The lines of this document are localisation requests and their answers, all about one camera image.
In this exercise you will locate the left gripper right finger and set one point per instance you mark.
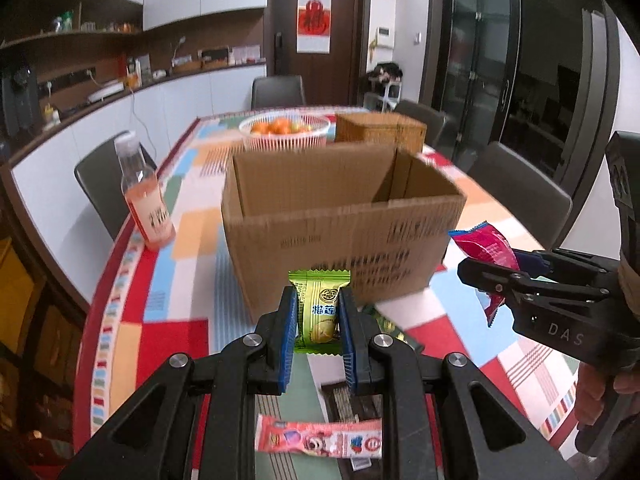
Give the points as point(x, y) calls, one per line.
point(442, 418)

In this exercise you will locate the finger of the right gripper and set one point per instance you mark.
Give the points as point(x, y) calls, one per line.
point(563, 264)
point(520, 290)

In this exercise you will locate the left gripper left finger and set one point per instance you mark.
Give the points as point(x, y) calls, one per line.
point(196, 418)

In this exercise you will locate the red blue snack packet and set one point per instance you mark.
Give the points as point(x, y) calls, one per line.
point(484, 243)

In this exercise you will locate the pink Lotso lollipop packet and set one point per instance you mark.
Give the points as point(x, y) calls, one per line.
point(334, 440)

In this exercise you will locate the yellow green snack packet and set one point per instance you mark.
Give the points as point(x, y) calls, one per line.
point(317, 319)

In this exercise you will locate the dark brown snack packet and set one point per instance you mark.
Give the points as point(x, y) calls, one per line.
point(342, 406)

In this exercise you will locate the right hand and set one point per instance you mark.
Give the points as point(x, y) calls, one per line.
point(590, 390)

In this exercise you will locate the grey chair right near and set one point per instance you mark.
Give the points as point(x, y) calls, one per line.
point(541, 205)

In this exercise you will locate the grey chair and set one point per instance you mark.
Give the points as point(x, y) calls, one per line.
point(434, 120)
point(541, 205)
point(99, 176)

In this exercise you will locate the dark green cracker packet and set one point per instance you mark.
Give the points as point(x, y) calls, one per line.
point(390, 328)

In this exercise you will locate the brown cardboard box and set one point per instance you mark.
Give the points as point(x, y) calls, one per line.
point(379, 212)

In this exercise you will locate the woven wicker box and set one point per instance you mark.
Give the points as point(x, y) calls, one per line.
point(381, 128)

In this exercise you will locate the grey chair right far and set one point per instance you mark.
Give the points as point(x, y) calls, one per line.
point(434, 120)

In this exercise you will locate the black glass cabinet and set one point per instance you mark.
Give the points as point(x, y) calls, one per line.
point(478, 57)

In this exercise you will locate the pink drink bottle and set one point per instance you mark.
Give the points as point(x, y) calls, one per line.
point(142, 193)

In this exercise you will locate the white basket of oranges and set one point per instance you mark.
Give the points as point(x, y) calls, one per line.
point(284, 131)

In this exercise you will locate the grey chair left side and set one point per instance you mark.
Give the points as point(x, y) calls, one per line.
point(99, 176)

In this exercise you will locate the grey chair far end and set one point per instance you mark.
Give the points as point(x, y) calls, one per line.
point(277, 92)

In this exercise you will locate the white counter cabinet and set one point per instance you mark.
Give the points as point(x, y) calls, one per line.
point(66, 222)

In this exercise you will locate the dark brown door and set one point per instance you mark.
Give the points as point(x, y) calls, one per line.
point(328, 79)

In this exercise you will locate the red fu poster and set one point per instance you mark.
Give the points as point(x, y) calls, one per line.
point(313, 26)

